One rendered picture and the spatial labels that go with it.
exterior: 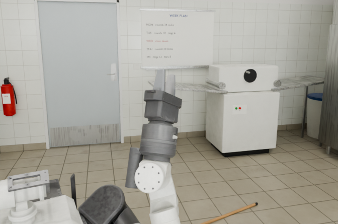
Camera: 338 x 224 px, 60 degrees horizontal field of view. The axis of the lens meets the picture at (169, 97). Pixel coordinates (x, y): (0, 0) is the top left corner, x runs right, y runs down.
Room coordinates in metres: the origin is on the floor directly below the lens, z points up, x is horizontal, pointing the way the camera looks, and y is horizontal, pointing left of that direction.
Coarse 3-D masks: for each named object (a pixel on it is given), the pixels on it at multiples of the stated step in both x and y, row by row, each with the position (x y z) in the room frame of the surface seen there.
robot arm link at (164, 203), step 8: (168, 184) 0.67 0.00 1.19; (160, 192) 0.66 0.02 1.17; (168, 192) 0.66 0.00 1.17; (152, 200) 0.66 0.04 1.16; (160, 200) 0.65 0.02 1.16; (168, 200) 0.64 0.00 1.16; (176, 200) 0.64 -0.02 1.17; (152, 208) 0.64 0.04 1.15; (160, 208) 0.64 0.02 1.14; (168, 208) 0.62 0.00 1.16; (176, 208) 0.61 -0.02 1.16; (152, 216) 0.59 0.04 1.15; (160, 216) 0.58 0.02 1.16; (168, 216) 0.58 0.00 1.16; (176, 216) 0.59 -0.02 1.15
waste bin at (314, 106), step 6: (312, 96) 4.55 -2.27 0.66; (318, 96) 4.55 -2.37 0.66; (312, 102) 4.50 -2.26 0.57; (318, 102) 4.41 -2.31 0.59; (312, 108) 4.49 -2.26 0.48; (318, 108) 4.41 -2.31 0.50; (312, 114) 4.49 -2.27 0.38; (318, 114) 4.41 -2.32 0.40; (312, 120) 4.49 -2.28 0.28; (318, 120) 4.41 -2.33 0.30; (312, 126) 4.48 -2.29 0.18; (318, 126) 4.41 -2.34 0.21; (312, 132) 4.48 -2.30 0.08; (318, 132) 4.41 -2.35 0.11
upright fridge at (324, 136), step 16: (336, 0) 3.84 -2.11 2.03; (336, 16) 3.81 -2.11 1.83; (336, 32) 3.73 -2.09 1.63; (336, 48) 3.70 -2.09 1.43; (336, 64) 3.67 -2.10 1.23; (336, 80) 3.65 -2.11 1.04; (336, 96) 3.62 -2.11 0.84; (336, 112) 3.59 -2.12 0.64; (320, 128) 3.83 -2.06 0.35; (336, 128) 3.56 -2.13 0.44; (336, 144) 3.54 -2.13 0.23
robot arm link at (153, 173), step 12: (144, 144) 0.65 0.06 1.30; (156, 144) 0.64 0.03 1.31; (168, 144) 0.64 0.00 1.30; (132, 156) 0.66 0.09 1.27; (144, 156) 0.65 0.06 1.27; (156, 156) 0.64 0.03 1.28; (168, 156) 0.64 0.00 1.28; (132, 168) 0.65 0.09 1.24; (144, 168) 0.60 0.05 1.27; (156, 168) 0.60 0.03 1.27; (168, 168) 0.65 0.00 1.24; (132, 180) 0.64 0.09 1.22; (144, 180) 0.59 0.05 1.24; (156, 180) 0.59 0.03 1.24; (168, 180) 0.66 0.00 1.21; (144, 192) 0.58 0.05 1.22
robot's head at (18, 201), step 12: (24, 180) 0.64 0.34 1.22; (36, 180) 0.65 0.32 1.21; (0, 192) 0.60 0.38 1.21; (12, 192) 0.61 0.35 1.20; (24, 192) 0.62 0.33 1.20; (36, 192) 0.63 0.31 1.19; (0, 204) 0.59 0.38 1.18; (12, 204) 0.61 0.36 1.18; (24, 204) 0.63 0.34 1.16; (12, 216) 0.62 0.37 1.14; (24, 216) 0.62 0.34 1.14
